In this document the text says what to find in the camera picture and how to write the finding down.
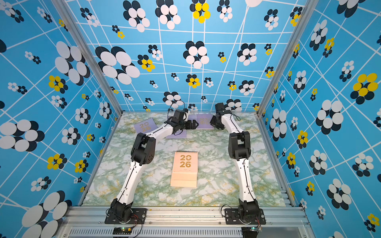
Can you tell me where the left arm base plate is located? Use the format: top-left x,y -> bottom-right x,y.
104,208 -> 147,225

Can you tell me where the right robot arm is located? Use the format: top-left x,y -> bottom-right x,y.
210,103 -> 261,224

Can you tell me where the aluminium corner post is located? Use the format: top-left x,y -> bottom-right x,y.
52,1 -> 123,117
258,0 -> 318,118

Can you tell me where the left circuit board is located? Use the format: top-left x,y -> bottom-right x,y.
113,227 -> 133,236

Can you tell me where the aluminium front rail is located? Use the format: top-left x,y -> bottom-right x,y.
57,206 -> 315,238

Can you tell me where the purple calendar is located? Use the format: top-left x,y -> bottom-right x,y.
195,114 -> 214,130
134,118 -> 158,133
166,115 -> 196,139

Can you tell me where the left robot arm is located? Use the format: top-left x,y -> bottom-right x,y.
107,109 -> 198,224

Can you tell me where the left aluminium corner post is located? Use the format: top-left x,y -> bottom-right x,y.
52,1 -> 123,117

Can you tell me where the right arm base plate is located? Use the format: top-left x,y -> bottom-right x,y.
222,208 -> 267,226

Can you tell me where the pink calendar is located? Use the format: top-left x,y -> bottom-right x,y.
170,151 -> 198,188

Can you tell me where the circuit board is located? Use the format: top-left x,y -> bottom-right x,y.
113,227 -> 133,236
241,227 -> 263,238

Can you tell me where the right aluminium corner post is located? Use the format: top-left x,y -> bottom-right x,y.
258,0 -> 318,118

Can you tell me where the right circuit board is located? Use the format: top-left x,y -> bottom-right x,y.
241,227 -> 263,238

